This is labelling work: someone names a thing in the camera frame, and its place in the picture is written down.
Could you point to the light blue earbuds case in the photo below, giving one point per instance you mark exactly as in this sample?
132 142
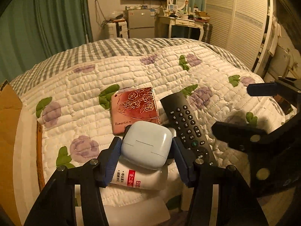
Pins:
147 144

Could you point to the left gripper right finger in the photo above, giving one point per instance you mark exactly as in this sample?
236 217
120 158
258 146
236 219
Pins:
221 196

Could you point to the dark checked suitcase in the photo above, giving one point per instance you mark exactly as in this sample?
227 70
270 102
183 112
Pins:
207 27

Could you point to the white suitcase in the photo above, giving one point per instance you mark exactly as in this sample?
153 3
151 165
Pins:
118 29

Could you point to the green curtain left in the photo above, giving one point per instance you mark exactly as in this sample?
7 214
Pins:
34 30

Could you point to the cardboard box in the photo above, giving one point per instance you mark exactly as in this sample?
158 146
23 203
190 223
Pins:
22 177

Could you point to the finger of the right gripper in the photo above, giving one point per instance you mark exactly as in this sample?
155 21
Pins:
236 136
262 89

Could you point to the floral quilted blanket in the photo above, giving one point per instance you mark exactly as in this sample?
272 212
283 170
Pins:
74 105

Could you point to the silver mini fridge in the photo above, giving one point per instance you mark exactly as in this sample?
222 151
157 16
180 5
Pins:
141 23

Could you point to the pink rose notebook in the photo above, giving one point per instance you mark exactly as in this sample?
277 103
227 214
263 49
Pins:
132 106

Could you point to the white dressing table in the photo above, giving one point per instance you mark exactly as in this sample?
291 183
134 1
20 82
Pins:
172 21

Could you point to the black tv remote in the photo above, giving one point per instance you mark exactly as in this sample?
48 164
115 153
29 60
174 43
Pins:
182 118

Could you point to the white plug adapter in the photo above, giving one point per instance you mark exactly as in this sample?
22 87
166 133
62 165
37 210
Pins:
150 212

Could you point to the white bottle red cap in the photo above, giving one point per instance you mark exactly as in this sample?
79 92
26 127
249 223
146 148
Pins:
133 176

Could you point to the grey checked bed sheet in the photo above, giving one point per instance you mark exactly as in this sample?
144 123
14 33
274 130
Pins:
104 49

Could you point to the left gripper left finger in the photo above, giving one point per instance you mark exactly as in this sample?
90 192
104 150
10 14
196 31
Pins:
55 204

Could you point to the white louvered wardrobe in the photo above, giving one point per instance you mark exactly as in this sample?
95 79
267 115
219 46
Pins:
238 26

